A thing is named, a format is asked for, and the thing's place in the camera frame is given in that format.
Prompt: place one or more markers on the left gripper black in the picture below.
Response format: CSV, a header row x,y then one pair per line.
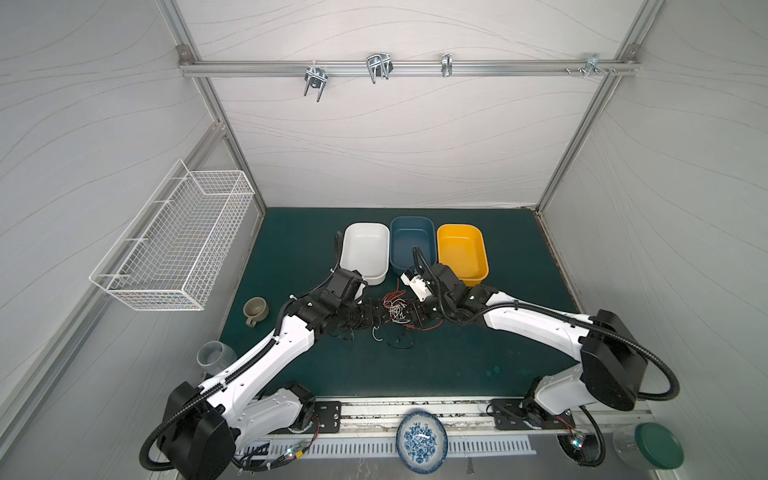
x,y
372,315

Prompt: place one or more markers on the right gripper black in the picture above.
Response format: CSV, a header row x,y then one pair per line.
x,y
430,303

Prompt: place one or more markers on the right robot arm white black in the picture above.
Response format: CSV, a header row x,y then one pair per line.
x,y
611,367

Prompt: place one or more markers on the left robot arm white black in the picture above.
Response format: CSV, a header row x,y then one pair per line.
x,y
204,426

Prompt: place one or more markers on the yellow plastic bin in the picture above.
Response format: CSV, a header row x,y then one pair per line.
x,y
461,247

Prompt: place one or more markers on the white plastic bin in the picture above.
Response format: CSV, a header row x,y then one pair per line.
x,y
365,249

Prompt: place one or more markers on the blue plastic bin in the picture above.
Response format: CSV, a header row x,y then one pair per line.
x,y
407,232

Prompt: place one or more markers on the olive green mug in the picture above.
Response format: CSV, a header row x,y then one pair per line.
x,y
255,310

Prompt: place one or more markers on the clear plastic cup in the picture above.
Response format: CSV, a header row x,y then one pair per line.
x,y
214,357

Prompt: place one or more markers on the blue white patterned plate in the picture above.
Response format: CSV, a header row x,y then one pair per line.
x,y
421,442

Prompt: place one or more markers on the metal hook small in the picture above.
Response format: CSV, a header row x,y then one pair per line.
x,y
446,65

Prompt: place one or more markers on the metal hook clamp left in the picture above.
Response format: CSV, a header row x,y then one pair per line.
x,y
315,79

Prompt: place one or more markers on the metal hook clamp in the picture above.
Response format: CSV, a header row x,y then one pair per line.
x,y
315,79
379,66

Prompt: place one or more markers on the metal hook clamp middle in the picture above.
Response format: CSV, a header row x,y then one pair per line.
x,y
379,66

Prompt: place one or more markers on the jar with green lid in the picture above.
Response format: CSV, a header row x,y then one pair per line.
x,y
648,446

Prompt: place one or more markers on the aluminium crossbar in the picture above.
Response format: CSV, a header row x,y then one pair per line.
x,y
401,68

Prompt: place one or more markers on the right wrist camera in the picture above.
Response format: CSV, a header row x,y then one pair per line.
x,y
416,283

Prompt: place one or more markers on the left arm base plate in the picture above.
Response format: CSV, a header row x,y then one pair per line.
x,y
318,417

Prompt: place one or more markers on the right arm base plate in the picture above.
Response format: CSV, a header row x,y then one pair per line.
x,y
514,414

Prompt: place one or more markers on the white wire basket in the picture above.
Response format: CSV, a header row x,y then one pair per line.
x,y
171,253

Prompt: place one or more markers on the metal bracket right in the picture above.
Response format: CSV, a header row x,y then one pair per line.
x,y
591,67

